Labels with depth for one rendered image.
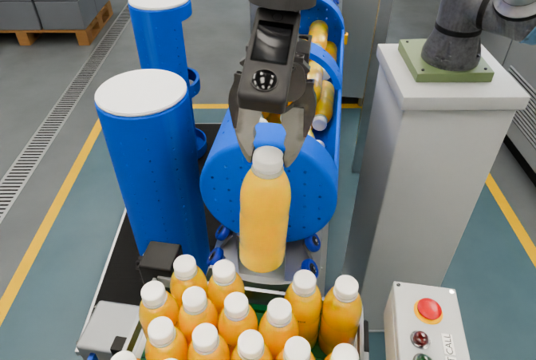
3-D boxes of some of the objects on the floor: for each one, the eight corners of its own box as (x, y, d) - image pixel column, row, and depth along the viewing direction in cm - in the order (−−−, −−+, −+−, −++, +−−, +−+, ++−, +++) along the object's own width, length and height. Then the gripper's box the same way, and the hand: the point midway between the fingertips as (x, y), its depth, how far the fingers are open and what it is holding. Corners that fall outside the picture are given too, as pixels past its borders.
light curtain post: (361, 167, 264) (426, -188, 157) (361, 173, 259) (427, -188, 152) (351, 166, 265) (408, -188, 157) (351, 172, 260) (410, -188, 153)
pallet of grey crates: (112, 13, 462) (83, -117, 387) (89, 45, 400) (48, -103, 325) (1, 13, 462) (-50, -117, 387) (-39, 45, 400) (-111, -103, 325)
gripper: (339, -18, 48) (315, 143, 60) (238, -28, 49) (234, 132, 61) (339, 2, 41) (311, 180, 53) (220, -10, 42) (220, 168, 54)
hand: (267, 159), depth 54 cm, fingers closed on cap, 4 cm apart
